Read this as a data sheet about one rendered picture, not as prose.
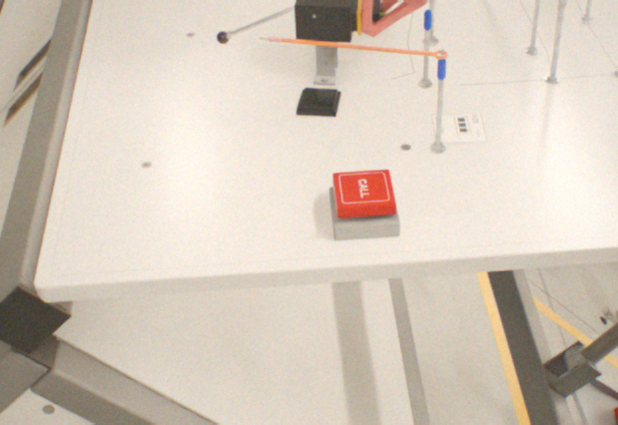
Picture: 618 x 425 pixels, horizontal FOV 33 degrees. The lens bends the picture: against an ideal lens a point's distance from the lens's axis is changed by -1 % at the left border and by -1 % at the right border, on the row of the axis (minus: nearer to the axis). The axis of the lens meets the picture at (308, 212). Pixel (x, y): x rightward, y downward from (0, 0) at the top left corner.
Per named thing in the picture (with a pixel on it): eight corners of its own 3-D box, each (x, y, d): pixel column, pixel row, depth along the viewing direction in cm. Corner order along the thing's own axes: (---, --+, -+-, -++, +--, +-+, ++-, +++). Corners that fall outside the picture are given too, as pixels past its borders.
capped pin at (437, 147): (427, 145, 98) (431, 46, 91) (442, 143, 98) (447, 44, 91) (432, 154, 97) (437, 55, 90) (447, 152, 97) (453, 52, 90)
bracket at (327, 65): (318, 61, 110) (317, 20, 107) (341, 62, 110) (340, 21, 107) (312, 84, 107) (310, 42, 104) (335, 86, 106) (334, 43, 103)
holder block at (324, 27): (302, 20, 107) (301, -15, 105) (355, 22, 106) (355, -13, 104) (296, 40, 104) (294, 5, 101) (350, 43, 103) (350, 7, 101)
